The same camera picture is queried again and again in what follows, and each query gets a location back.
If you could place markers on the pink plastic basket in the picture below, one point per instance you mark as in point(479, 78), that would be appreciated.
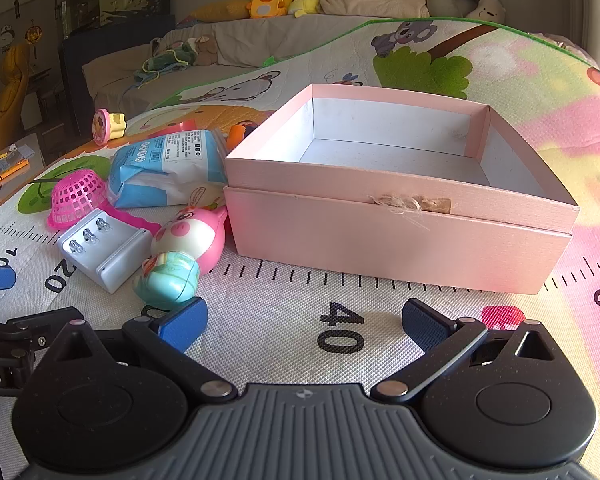
point(75, 197)

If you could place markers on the grey sofa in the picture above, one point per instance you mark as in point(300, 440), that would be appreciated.
point(280, 35)

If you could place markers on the yellow pencil board set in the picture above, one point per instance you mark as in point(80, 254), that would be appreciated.
point(10, 162)

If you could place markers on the pink cardboard box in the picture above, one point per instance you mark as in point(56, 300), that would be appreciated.
point(380, 240)

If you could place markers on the orange plastic toy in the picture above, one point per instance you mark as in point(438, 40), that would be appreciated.
point(240, 135)

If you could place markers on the golden wall ornament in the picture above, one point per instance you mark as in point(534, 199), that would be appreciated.
point(32, 34)

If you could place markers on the yellow pillow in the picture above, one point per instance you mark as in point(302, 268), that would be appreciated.
point(225, 10)

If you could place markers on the green knitted toy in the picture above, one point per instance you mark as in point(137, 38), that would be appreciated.
point(167, 57)

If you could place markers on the glass fish tank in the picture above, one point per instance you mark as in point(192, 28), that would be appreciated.
point(115, 7)

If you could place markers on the blue white tissue packet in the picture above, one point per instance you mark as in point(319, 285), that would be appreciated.
point(165, 170)

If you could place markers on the pink teal pig toy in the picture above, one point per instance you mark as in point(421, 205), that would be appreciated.
point(190, 245)

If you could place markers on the yellow chair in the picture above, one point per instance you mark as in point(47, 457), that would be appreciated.
point(7, 95)

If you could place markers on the printed play mat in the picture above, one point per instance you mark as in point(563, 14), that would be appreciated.
point(280, 310)

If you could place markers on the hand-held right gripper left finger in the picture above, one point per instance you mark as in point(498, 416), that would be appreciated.
point(182, 325)

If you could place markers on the white bear plush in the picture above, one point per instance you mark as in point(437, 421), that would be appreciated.
point(486, 10)

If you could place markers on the glass coffee table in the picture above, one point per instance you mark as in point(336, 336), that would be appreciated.
point(25, 200)

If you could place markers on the white battery charger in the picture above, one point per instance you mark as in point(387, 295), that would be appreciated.
point(105, 255)

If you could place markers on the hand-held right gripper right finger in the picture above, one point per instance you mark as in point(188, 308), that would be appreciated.
point(425, 325)

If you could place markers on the brown plush bear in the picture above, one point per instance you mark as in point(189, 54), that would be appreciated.
point(206, 50)

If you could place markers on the cream pink stamp toy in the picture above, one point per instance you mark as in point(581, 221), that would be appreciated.
point(104, 125)

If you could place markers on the panda wall sticker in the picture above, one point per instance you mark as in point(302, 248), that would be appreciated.
point(2, 39)

